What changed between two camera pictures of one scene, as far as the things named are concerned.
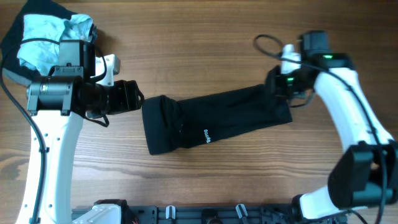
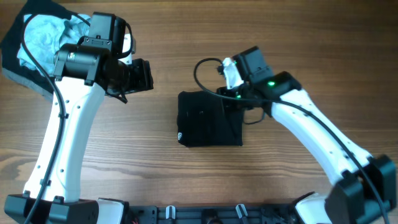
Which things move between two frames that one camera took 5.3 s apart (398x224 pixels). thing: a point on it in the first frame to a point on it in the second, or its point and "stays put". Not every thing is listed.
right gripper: [276, 88] to [229, 105]
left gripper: [128, 93] to [144, 79]
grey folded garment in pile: [9, 74] stays put
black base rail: [222, 214] stays put
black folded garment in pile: [12, 43] stays put
